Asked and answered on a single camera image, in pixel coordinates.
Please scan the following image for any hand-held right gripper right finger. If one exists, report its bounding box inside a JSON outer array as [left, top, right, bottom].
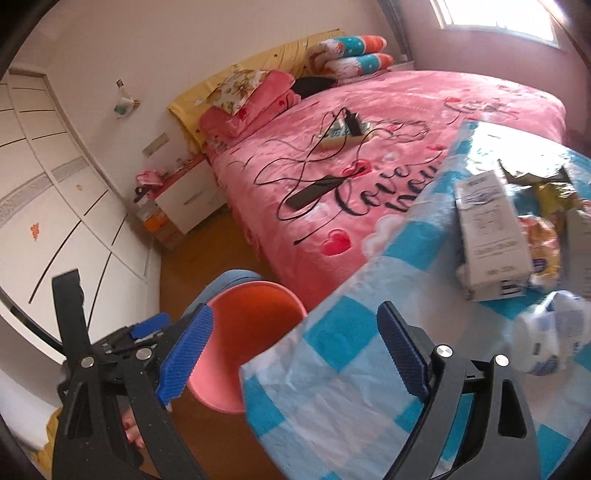
[[377, 301, 542, 480]]

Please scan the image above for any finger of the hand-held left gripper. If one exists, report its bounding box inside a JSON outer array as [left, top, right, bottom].
[[92, 313, 171, 370], [51, 271, 90, 365]]

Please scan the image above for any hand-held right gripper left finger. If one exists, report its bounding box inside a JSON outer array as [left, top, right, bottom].
[[53, 304, 215, 480]]

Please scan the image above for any blue orange snack packet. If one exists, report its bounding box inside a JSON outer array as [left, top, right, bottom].
[[517, 215, 566, 291]]

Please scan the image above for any brown yellow snack wrapper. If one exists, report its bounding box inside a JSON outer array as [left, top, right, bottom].
[[498, 159, 589, 222]]

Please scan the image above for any person's foot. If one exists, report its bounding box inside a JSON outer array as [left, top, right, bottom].
[[121, 408, 146, 448]]

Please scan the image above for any blue checkered tablecloth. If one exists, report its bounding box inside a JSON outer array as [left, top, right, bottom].
[[239, 121, 591, 480]]

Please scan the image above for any orange box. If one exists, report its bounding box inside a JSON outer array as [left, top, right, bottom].
[[142, 210, 172, 234]]

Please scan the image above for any white wardrobe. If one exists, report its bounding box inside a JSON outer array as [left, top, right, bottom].
[[0, 67, 162, 365]]

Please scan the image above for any yellow cloth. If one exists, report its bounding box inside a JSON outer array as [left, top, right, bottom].
[[34, 406, 63, 476]]

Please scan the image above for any white nightstand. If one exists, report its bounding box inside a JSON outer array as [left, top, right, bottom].
[[154, 154, 227, 235]]

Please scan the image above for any white plastic bag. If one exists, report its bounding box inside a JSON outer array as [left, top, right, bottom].
[[512, 290, 591, 377]]

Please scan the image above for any white carton box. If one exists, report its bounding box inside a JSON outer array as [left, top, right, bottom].
[[453, 170, 532, 303]]

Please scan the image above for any black phone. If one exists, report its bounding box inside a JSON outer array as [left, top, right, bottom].
[[286, 174, 346, 209]]

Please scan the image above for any grey cardboard box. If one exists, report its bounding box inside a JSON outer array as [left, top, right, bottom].
[[566, 208, 591, 296]]

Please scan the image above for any pink pillow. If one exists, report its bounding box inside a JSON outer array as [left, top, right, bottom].
[[198, 107, 259, 139]]

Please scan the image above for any yellow bed headboard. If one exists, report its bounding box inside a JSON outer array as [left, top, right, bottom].
[[167, 28, 345, 155]]

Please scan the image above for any white power strip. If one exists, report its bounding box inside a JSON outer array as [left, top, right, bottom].
[[322, 121, 372, 149]]

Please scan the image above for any floral pillow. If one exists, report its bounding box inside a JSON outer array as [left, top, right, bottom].
[[206, 68, 271, 116]]

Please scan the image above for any pink printed bed blanket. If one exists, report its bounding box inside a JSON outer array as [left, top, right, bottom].
[[203, 69, 568, 308]]

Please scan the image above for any black cloth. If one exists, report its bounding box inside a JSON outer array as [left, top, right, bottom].
[[292, 76, 340, 97]]

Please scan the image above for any window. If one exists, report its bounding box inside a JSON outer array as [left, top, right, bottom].
[[429, 0, 561, 49]]

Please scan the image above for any black cables and power strip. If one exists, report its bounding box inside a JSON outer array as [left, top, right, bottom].
[[254, 108, 430, 245]]

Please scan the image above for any wall hanging ornament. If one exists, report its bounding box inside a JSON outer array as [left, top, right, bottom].
[[113, 78, 140, 121]]

